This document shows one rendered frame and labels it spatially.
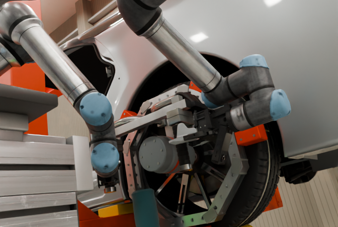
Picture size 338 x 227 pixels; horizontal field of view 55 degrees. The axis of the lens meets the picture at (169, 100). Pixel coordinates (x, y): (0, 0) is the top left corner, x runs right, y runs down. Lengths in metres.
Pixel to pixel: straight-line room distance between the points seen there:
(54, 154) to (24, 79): 0.99
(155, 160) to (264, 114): 0.46
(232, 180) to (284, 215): 4.18
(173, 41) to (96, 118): 0.29
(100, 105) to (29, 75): 0.75
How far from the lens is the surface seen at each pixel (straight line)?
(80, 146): 0.55
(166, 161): 1.17
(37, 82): 1.52
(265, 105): 0.89
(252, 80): 0.92
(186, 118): 1.07
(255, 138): 1.15
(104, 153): 0.90
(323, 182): 4.86
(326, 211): 4.89
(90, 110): 0.80
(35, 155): 0.50
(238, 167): 1.17
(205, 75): 0.93
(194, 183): 1.49
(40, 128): 1.45
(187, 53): 0.90
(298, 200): 5.25
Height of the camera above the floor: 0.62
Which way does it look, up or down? 20 degrees up
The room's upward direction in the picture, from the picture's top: 11 degrees counter-clockwise
